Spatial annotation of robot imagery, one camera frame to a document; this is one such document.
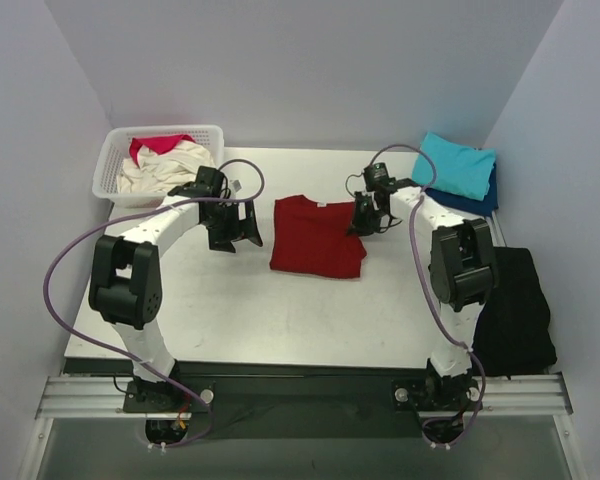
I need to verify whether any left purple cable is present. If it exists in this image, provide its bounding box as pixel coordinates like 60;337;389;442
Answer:
42;159;266;447

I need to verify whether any bright red t-shirt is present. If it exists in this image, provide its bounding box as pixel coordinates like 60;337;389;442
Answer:
129;134;195;167

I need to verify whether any aluminium rail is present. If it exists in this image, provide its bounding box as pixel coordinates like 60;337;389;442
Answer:
36;374;573;419

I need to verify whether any dark blue folded t-shirt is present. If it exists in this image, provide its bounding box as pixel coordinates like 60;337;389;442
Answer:
426;166;499;217

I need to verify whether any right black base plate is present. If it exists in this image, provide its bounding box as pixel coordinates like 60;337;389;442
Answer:
391;376;479;412

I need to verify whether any purple cable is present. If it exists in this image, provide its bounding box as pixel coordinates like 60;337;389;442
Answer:
42;159;266;447
368;144;487;447

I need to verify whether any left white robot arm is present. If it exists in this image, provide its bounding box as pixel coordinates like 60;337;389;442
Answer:
88;166;263;412

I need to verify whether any dark red t-shirt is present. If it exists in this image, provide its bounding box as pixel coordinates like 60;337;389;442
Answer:
269;195;367;280

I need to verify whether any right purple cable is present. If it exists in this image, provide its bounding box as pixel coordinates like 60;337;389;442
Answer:
368;144;487;447

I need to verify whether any cream white t-shirt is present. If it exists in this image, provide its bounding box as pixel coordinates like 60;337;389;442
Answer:
117;142;216;194

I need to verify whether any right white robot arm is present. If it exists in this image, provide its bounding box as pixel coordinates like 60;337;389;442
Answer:
348;163;499;408

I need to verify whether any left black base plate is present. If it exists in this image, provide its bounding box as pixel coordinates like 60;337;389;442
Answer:
122;377;214;414

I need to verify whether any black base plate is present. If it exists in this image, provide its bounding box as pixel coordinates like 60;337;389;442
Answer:
122;377;214;414
391;376;479;412

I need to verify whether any white plastic basket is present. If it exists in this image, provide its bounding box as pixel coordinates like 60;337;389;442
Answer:
92;124;225;208

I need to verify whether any turquoise folded t-shirt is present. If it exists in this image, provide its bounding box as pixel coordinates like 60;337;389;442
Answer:
411;132;496;201

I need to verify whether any black t-shirt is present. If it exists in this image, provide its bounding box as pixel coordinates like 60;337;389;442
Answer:
473;247;557;377

